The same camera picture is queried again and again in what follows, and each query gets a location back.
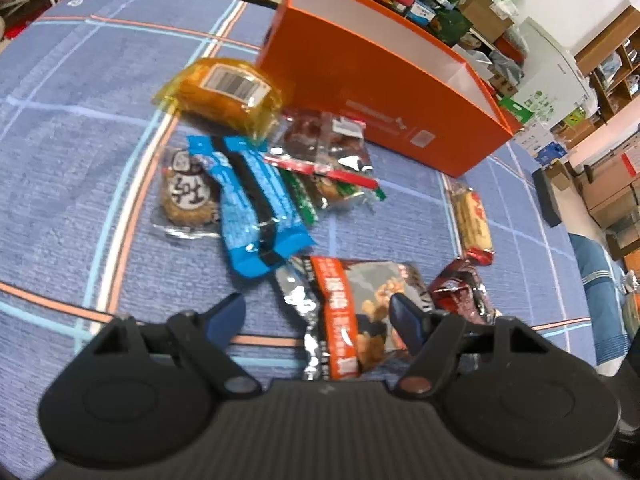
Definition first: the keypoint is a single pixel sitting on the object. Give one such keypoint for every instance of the long biscuit packet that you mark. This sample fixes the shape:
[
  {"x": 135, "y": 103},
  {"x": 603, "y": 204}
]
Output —
[{"x": 472, "y": 222}]

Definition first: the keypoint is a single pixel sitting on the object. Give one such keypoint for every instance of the red edged clear packet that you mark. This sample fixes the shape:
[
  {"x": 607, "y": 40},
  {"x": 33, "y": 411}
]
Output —
[{"x": 320, "y": 142}]

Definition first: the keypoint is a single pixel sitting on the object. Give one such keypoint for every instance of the brown cardboard box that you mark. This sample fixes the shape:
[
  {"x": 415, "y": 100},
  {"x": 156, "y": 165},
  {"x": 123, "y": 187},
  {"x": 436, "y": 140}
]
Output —
[{"x": 482, "y": 12}]

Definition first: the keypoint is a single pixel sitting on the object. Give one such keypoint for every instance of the yellow cake packet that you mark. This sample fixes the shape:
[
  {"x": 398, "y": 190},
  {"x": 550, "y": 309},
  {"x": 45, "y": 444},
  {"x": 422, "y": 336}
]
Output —
[{"x": 215, "y": 95}]

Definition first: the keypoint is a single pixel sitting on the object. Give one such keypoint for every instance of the blue wafer packet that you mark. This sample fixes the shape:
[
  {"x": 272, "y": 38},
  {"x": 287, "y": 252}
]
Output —
[
  {"x": 260, "y": 210},
  {"x": 205, "y": 152}
]

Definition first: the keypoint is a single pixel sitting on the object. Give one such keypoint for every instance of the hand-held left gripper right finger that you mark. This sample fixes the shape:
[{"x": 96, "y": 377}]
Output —
[{"x": 407, "y": 322}]

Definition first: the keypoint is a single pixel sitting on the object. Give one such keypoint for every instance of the round cookie packet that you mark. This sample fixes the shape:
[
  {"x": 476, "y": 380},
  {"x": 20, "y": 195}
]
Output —
[{"x": 187, "y": 195}]

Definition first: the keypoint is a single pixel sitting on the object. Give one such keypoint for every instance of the green edged clear packet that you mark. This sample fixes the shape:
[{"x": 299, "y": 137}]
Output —
[{"x": 345, "y": 192}]

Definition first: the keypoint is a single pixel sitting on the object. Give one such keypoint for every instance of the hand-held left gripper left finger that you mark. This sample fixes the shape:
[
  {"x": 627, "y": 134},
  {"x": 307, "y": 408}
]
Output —
[{"x": 225, "y": 317}]

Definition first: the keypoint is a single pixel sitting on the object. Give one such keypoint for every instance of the orange cardboard box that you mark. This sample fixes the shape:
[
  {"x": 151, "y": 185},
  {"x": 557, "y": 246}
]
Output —
[{"x": 350, "y": 75}]

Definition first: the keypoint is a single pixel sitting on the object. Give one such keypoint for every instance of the wooden wall shelf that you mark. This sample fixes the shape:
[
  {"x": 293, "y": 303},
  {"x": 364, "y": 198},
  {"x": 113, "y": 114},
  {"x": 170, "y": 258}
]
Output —
[{"x": 612, "y": 60}]

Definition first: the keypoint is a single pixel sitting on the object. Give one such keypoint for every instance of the orange grey nut packet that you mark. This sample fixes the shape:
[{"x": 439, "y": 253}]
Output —
[{"x": 350, "y": 305}]

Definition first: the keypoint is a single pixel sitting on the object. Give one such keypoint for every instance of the blue striped cushion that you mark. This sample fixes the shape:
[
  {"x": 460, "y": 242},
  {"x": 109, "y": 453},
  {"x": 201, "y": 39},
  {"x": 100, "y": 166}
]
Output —
[{"x": 597, "y": 295}]

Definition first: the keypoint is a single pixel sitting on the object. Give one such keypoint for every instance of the dark red snack packet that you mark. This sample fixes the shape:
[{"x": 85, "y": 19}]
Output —
[{"x": 460, "y": 292}]

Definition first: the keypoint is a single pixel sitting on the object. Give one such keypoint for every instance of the blue plaid tablecloth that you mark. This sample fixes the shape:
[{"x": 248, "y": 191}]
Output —
[{"x": 75, "y": 160}]

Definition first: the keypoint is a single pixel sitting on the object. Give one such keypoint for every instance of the long black box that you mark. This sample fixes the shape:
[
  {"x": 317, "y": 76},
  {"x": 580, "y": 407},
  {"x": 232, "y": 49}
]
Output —
[{"x": 550, "y": 197}]

